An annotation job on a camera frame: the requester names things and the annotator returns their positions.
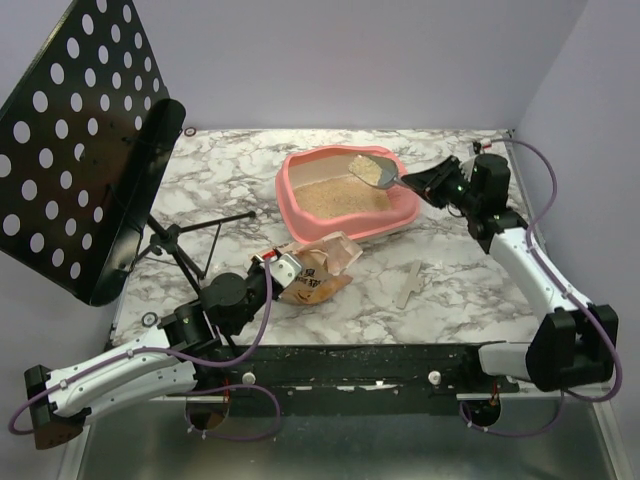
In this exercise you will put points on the pink cat litter box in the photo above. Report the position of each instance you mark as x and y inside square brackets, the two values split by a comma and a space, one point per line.
[326, 163]

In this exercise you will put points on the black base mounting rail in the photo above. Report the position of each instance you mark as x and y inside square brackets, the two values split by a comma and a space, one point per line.
[350, 380]

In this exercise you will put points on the grey bag sealing clip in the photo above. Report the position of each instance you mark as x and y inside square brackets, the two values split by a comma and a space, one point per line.
[413, 285]

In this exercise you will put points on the beige cat litter bag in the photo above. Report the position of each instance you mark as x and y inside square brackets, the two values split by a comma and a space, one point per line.
[324, 265]

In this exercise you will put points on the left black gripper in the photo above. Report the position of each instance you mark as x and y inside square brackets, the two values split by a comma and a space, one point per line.
[256, 267]

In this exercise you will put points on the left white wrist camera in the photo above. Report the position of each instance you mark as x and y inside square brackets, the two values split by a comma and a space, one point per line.
[284, 269]

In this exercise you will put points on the silver metal litter scoop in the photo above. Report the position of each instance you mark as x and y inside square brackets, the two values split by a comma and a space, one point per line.
[376, 171]

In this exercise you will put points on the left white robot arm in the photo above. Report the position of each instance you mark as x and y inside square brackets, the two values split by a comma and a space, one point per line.
[219, 331]

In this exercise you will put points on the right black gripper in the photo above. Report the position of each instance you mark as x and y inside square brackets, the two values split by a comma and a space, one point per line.
[442, 181]

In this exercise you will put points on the small round washer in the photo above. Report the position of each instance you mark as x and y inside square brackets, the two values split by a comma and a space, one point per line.
[149, 319]

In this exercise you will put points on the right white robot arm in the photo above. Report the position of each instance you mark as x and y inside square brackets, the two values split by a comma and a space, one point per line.
[573, 344]

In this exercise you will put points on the clean litter in box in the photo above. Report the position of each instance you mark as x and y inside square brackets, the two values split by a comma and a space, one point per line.
[339, 197]

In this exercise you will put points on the black perforated music stand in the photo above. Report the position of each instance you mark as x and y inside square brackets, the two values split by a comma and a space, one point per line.
[86, 136]

